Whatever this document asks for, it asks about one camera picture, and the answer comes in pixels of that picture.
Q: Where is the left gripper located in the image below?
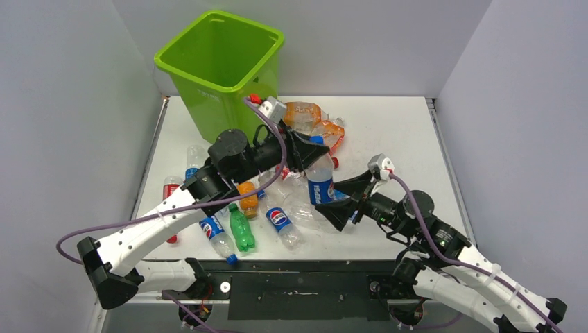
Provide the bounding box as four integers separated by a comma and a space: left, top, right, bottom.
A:
231, 117, 327, 185

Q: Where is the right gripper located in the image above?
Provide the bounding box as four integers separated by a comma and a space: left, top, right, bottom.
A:
315, 169, 415, 237

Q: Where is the crushed orange label bottle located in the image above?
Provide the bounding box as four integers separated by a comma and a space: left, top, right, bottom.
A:
310, 117, 345, 156

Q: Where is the small orange juice bottle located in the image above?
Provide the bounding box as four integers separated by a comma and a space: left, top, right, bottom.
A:
237, 181, 259, 219

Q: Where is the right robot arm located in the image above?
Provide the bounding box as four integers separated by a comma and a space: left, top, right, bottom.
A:
316, 169, 567, 332

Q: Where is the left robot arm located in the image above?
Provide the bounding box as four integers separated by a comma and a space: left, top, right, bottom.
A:
77, 123, 329, 309

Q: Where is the green plastic bin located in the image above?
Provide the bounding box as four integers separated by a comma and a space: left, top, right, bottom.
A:
153, 10, 285, 143

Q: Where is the red label clear bottle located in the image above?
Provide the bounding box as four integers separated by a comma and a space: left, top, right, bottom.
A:
279, 167, 304, 189

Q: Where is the large orange label bottle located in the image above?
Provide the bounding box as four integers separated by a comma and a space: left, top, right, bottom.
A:
284, 101, 329, 135

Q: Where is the red cap tea bottle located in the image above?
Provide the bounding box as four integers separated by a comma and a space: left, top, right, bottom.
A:
331, 157, 339, 170

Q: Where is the Pepsi bottle blue label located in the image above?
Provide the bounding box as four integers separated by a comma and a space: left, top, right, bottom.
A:
261, 189, 304, 251

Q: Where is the green plastic bottle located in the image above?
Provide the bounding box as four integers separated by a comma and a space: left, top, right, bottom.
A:
228, 203, 255, 252

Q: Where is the blue label clear bottle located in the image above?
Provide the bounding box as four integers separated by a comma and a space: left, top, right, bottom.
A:
184, 145, 209, 180

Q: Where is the Pepsi bottle blue cap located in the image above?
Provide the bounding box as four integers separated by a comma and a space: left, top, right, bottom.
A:
198, 216, 239, 265

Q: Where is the red label Nongfu bottle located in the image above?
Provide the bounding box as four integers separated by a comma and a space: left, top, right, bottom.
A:
162, 176, 183, 245

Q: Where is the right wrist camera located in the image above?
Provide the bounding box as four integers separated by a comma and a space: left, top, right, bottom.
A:
367, 153, 395, 182

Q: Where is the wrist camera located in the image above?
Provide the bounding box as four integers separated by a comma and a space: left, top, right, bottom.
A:
257, 96, 287, 124
367, 153, 395, 182

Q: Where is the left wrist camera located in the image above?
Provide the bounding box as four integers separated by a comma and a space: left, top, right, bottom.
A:
257, 96, 287, 124

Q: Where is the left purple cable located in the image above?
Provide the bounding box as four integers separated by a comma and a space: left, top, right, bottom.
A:
55, 95, 288, 265

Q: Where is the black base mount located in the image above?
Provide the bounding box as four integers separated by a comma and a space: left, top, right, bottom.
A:
162, 260, 419, 321

